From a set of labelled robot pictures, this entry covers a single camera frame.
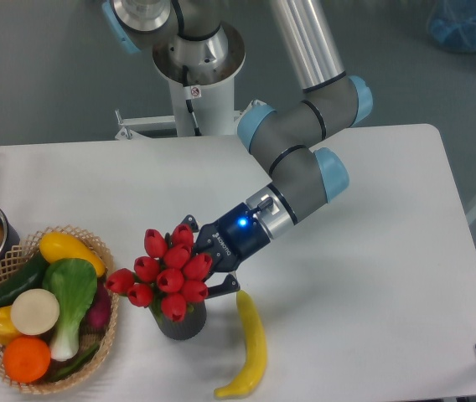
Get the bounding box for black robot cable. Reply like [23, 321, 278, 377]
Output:
[181, 64, 202, 137]

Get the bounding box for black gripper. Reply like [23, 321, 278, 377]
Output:
[179, 203, 271, 299]

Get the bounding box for green bok choy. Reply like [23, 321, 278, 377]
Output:
[43, 258, 97, 362]

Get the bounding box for red tulip bouquet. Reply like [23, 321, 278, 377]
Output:
[105, 224, 213, 322]

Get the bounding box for green chili pepper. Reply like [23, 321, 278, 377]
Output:
[47, 343, 100, 383]

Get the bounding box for dark grey ribbed vase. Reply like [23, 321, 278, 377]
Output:
[149, 301, 207, 341]

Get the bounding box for blue plastic bag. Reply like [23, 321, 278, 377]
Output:
[427, 1, 476, 54]

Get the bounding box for orange fruit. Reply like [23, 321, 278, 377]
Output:
[3, 336, 51, 383]

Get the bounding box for woven wicker basket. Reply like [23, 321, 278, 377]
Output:
[0, 225, 119, 395]

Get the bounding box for dark green cucumber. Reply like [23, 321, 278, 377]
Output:
[0, 252, 49, 307]

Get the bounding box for yellow bell pepper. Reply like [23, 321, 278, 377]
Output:
[0, 306, 22, 346]

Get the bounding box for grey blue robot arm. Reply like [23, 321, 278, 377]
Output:
[102, 1, 373, 297]

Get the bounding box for yellow banana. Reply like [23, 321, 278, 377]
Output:
[214, 290, 268, 399]

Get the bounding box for purple sweet potato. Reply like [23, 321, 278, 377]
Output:
[85, 282, 111, 330]

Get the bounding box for yellow squash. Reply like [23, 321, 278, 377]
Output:
[39, 232, 106, 277]

